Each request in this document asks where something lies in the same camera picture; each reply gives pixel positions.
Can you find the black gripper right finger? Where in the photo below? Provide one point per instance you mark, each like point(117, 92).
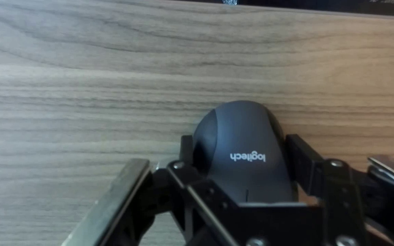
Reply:
point(337, 191)

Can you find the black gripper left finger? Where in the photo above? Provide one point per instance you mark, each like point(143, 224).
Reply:
point(123, 195)

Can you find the black Logitech computer mouse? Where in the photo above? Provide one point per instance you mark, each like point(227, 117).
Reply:
point(242, 150)

